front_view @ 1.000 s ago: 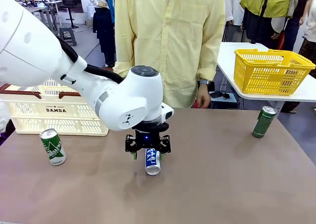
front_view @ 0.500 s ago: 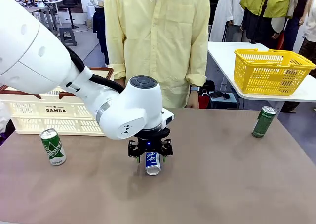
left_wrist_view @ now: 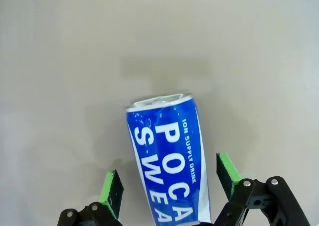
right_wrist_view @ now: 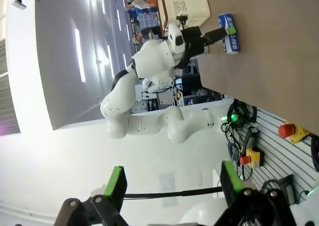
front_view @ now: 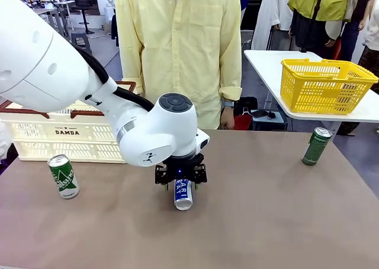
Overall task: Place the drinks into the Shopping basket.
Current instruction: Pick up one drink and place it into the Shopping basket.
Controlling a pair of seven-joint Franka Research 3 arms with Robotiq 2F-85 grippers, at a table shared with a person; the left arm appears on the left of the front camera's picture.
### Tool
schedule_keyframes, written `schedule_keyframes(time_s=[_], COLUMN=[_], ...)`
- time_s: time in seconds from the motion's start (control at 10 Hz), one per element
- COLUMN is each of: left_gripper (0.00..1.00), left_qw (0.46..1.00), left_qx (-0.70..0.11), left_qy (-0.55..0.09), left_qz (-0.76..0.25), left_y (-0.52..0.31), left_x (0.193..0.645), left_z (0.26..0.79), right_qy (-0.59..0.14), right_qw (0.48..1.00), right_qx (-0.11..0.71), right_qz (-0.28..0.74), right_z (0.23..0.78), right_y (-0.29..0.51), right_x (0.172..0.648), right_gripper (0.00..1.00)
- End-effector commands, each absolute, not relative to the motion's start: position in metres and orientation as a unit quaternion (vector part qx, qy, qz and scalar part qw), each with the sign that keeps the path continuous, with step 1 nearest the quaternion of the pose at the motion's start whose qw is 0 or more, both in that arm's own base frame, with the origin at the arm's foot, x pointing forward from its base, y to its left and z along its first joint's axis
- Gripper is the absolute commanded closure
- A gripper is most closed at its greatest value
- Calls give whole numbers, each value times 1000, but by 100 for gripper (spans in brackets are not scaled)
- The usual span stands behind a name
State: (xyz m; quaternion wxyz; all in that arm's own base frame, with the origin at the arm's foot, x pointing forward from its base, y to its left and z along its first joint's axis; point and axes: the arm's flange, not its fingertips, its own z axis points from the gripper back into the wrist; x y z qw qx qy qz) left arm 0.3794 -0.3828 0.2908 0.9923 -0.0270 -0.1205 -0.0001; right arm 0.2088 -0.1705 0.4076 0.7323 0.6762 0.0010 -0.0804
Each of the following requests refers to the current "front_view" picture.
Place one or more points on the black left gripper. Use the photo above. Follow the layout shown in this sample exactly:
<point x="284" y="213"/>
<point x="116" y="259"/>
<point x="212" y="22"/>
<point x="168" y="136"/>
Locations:
<point x="165" y="172"/>

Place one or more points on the blue and white drink can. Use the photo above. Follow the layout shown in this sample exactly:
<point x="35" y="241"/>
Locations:
<point x="183" y="195"/>

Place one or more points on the green and white beer can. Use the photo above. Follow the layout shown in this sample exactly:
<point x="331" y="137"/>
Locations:
<point x="63" y="177"/>

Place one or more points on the dark green drink can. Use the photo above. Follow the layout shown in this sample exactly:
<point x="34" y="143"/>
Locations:
<point x="316" y="147"/>

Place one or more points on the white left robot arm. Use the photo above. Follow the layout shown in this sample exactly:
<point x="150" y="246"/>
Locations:
<point x="59" y="61"/>

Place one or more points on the yellow plastic shopping basket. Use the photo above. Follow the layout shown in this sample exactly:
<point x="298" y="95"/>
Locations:
<point x="325" y="88"/>

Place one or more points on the person's left hand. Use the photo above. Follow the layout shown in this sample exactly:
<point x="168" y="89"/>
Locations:
<point x="228" y="119"/>

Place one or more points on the red bag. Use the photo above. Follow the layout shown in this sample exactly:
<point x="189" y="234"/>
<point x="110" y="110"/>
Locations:
<point x="243" y="122"/>

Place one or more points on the grey wristwatch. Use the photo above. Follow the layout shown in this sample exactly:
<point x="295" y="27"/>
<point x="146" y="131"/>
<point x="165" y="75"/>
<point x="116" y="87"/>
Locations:
<point x="228" y="104"/>

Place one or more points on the black smartphone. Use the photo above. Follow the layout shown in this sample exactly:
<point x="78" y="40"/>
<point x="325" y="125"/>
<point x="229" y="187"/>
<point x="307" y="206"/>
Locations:
<point x="259" y="113"/>

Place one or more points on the person in yellow shirt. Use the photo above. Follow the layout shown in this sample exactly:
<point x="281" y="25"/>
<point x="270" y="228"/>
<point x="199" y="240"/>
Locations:
<point x="177" y="52"/>

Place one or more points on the white side table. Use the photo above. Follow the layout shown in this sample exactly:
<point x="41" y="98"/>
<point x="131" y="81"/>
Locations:
<point x="266" y="73"/>

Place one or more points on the black step stool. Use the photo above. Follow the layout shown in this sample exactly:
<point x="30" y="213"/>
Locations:
<point x="81" y="41"/>

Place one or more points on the mannequin in dark skirt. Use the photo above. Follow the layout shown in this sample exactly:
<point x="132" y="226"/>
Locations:
<point x="112" y="20"/>

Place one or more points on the black office chair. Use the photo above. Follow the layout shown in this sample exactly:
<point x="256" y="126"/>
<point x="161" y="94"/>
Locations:
<point x="84" y="5"/>

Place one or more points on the white desk with grey legs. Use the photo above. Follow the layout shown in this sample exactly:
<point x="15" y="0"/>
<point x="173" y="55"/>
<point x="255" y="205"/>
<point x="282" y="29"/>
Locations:
<point x="59" y="11"/>

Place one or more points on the mannequin in lime vest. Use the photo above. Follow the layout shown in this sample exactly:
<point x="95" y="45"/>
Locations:
<point x="316" y="5"/>

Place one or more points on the mannequin in beige top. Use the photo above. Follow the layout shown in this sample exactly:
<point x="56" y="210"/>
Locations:
<point x="371" y="29"/>

